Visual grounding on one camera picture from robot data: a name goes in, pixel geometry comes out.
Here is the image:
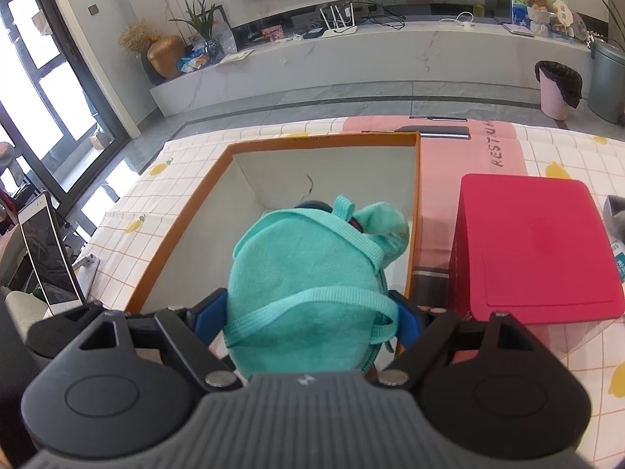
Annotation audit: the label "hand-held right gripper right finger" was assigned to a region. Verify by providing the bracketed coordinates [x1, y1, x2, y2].
[373, 292, 552, 394]

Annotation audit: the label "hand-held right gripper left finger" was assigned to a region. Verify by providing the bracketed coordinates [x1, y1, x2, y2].
[63, 289, 243, 392]

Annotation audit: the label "teal plush bag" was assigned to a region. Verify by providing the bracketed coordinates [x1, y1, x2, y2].
[225, 195, 412, 382]

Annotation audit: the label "orange cardboard box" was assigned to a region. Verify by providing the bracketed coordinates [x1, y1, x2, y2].
[124, 132, 421, 353]

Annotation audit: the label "dark navy cap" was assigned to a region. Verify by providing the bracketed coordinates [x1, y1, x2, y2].
[293, 199, 367, 231]

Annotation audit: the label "red toy storage cube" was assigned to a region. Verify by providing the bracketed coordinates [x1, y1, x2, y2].
[448, 173, 625, 326]

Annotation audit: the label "white tablet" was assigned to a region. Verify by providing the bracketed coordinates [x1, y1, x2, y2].
[18, 193, 89, 316]

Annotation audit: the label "checked lemon print tablecloth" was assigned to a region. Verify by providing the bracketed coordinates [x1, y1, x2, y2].
[73, 116, 625, 469]

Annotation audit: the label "grey cloth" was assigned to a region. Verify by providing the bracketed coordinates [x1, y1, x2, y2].
[603, 195, 625, 242]

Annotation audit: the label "blue snack bags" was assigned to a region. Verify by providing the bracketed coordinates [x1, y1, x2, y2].
[176, 51, 213, 73]

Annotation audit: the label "loose papers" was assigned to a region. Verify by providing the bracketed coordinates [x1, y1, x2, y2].
[215, 49, 255, 65]

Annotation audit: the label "golden vase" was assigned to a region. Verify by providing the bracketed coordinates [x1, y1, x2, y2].
[146, 35, 187, 79]

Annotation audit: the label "white marble media console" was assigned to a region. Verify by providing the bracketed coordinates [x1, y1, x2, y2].
[149, 18, 594, 118]

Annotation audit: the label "pink bin with black bag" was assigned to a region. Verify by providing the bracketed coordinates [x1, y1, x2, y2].
[534, 60, 583, 120]

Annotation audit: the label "dried yellow flowers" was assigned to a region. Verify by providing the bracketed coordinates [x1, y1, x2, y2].
[118, 20, 159, 54]

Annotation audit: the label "black-framed glass door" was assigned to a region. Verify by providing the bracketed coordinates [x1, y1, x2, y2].
[0, 0, 134, 199]

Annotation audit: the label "green potted plant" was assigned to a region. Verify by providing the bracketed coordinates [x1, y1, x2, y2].
[170, 0, 220, 42]

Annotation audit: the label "white router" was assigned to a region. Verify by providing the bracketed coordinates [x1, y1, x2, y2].
[320, 4, 359, 39]

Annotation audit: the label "grey metal trash can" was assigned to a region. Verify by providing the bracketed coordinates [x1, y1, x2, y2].
[586, 40, 625, 125]

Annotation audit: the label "teddy bear bouquet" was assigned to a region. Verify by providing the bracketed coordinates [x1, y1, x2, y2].
[525, 0, 555, 37]

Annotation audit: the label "long-leaf potted plant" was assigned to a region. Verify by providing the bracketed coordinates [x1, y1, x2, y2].
[600, 0, 625, 50]

